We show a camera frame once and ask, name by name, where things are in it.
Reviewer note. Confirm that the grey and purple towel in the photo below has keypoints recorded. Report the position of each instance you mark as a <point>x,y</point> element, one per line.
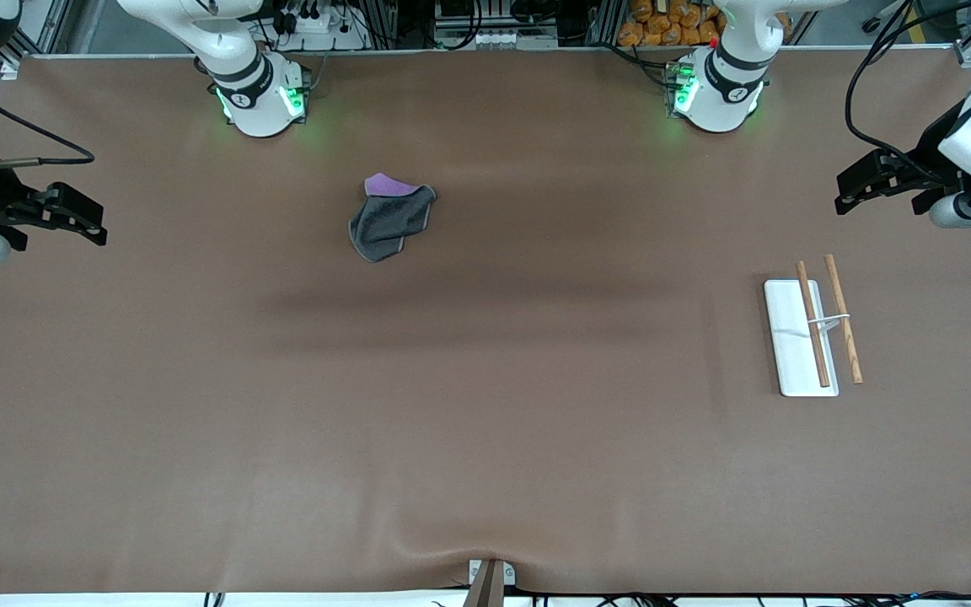
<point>388,223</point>

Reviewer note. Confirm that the brown table cover mat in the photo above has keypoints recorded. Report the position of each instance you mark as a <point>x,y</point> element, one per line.
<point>485,438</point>

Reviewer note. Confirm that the metal table clamp bracket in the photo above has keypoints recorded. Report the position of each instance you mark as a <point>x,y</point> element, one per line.
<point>490,580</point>

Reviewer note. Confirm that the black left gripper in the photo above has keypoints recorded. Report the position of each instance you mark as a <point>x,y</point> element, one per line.
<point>930,158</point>

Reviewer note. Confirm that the white rack with wooden rods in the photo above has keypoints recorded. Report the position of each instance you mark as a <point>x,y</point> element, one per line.
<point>793,337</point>

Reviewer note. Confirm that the pile of orange objects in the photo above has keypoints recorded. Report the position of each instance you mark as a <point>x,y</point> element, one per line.
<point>667,24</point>

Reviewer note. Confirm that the white connector block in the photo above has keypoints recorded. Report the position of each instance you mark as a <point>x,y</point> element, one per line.
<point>511,40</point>

